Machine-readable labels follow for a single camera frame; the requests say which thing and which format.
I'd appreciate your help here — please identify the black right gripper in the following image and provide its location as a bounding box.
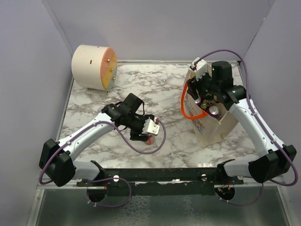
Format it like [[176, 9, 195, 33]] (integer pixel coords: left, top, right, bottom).
[[187, 68, 220, 100]]

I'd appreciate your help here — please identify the red soda can front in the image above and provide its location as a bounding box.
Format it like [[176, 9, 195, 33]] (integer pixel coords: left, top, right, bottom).
[[145, 135, 155, 145]]

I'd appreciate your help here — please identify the purple soda can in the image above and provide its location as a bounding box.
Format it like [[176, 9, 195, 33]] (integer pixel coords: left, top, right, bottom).
[[207, 105, 220, 118], [195, 99, 202, 107]]

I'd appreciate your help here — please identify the beige canvas tote bag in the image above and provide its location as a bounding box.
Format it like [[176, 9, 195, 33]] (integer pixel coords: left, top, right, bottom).
[[180, 65, 239, 148]]

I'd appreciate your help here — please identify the green glass bottle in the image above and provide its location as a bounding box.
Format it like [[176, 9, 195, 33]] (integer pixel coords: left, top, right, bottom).
[[200, 94, 214, 110]]

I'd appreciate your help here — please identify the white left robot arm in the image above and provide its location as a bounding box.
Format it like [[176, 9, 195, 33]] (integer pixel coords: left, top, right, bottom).
[[39, 93, 160, 187]]

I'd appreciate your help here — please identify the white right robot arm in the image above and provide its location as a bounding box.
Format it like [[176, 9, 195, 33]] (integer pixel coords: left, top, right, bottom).
[[181, 58, 297, 184]]

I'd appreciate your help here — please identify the clear tub of paper clips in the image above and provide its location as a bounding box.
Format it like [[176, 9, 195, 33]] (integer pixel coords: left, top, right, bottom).
[[97, 107, 105, 113]]

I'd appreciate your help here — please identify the round cream drawer cabinet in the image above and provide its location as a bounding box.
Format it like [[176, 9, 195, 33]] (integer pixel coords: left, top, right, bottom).
[[71, 45, 117, 91]]

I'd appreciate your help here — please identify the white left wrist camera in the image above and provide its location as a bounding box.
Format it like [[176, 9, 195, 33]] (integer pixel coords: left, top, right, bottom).
[[142, 119, 160, 136]]

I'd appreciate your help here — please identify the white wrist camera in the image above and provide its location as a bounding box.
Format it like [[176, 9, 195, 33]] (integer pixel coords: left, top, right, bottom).
[[190, 57, 207, 81], [142, 119, 160, 136]]

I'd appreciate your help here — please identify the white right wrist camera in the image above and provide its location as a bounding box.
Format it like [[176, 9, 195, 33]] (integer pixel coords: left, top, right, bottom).
[[190, 57, 207, 81]]

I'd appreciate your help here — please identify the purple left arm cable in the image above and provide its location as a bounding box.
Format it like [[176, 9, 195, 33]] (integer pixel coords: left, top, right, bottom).
[[39, 119, 167, 208]]

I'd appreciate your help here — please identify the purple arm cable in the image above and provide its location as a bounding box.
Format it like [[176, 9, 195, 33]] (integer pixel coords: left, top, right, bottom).
[[39, 119, 167, 208], [192, 48, 298, 207]]

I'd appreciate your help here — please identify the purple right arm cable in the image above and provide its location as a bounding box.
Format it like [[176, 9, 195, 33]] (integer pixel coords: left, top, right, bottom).
[[192, 48, 298, 207]]

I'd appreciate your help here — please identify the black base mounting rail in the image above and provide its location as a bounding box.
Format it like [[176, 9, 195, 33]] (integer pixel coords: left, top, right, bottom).
[[77, 167, 243, 196]]

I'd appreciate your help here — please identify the aluminium frame rail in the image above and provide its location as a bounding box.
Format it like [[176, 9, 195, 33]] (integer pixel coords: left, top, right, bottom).
[[36, 169, 286, 189]]

